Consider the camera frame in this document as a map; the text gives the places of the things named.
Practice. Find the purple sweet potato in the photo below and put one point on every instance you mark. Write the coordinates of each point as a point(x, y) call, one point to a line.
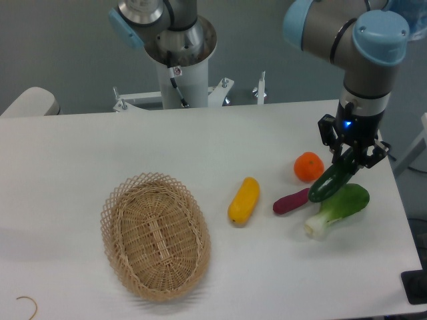
point(291, 202)

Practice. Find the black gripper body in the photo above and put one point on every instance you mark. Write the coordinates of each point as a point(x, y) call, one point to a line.
point(356, 123)

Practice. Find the yellow squash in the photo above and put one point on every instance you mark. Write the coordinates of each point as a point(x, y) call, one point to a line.
point(244, 201)

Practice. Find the black device at table edge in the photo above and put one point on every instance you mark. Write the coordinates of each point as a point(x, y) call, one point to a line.
point(414, 283)

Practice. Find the white chair armrest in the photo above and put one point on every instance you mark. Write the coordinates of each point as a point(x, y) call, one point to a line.
point(33, 102)

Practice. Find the white stand right edge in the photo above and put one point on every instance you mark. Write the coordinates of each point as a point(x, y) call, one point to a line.
point(417, 146)

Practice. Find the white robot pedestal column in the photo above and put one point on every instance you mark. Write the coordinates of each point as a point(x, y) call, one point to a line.
point(181, 60)

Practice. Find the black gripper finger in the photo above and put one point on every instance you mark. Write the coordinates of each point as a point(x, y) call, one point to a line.
point(361, 158)
point(335, 145)

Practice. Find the dark green cucumber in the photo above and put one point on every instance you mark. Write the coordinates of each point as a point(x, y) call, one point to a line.
point(337, 175)

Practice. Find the orange mandarin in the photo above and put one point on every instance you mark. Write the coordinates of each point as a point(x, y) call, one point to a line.
point(308, 167)

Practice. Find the green bok choy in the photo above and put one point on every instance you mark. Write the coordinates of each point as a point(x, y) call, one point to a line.
point(348, 200)

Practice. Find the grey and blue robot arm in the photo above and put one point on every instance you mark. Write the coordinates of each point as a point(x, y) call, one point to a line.
point(367, 39)

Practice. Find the woven wicker basket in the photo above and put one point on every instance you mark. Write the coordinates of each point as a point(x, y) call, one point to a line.
point(155, 237)

